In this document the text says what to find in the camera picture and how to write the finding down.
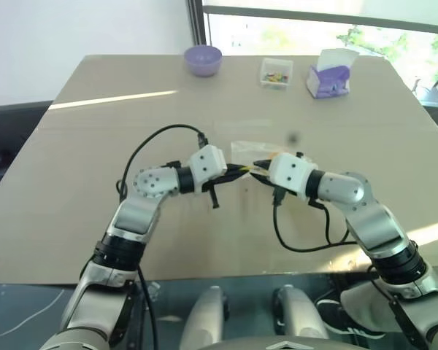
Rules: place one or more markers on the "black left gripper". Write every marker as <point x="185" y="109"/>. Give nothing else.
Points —
<point x="213" y="189"/>

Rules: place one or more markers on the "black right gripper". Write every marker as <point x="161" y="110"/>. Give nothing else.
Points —
<point x="269" y="174"/>

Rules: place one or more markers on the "clear yellow-zipper plastic bag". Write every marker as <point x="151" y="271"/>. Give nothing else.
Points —
<point x="248" y="151"/>

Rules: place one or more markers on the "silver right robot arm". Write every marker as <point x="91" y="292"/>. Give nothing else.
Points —
<point x="372" y="218"/>

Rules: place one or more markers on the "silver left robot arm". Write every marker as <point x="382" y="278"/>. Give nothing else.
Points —
<point x="131" y="218"/>

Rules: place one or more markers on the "clear box of coloured clips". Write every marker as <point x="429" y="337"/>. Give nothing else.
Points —
<point x="276" y="74"/>

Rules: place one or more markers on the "purple tissue box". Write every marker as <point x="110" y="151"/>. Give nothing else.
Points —
<point x="326" y="82"/>

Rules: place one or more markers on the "purple bowl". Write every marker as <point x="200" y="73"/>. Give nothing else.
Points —
<point x="203" y="60"/>

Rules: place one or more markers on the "silver right robot thigh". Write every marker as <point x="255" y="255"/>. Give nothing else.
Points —
<point x="299" y="313"/>

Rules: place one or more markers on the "silver robot thigh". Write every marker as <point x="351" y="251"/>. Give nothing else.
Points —
<point x="299" y="313"/>
<point x="204" y="317"/>

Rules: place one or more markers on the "silver left robot thigh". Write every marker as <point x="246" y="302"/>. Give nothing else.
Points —
<point x="204" y="317"/>

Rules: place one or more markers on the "black white-striped sneaker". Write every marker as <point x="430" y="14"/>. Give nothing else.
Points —
<point x="332" y="317"/>

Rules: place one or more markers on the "grey trouser leg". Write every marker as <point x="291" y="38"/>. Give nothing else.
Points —
<point x="361" y="306"/>

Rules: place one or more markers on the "silver robot torso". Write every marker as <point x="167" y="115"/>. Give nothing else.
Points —
<point x="277" y="344"/>

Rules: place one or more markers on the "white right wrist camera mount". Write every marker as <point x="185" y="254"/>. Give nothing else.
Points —
<point x="290" y="175"/>

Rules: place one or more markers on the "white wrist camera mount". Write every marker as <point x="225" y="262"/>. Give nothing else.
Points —
<point x="290" y="175"/>
<point x="206" y="166"/>

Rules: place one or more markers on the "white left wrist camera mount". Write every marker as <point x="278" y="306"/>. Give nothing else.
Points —
<point x="206" y="166"/>

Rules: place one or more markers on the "dark window frame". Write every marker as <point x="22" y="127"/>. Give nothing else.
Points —
<point x="199" y="25"/>

